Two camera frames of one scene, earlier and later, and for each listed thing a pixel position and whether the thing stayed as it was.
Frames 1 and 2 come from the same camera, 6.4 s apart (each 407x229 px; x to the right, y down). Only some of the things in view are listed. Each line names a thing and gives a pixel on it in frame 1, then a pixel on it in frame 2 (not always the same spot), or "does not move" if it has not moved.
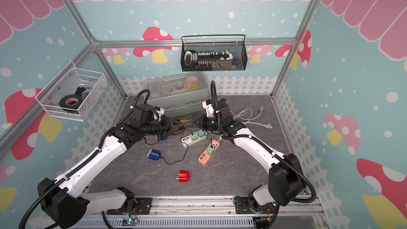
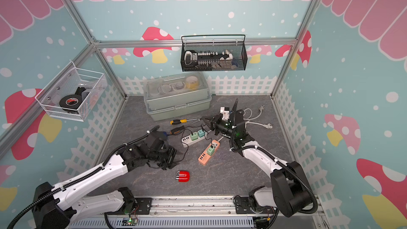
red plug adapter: [183, 176] does not move
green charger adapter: [194, 137] does not move
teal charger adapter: [201, 133] does not move
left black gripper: [168, 126] to [172, 152]
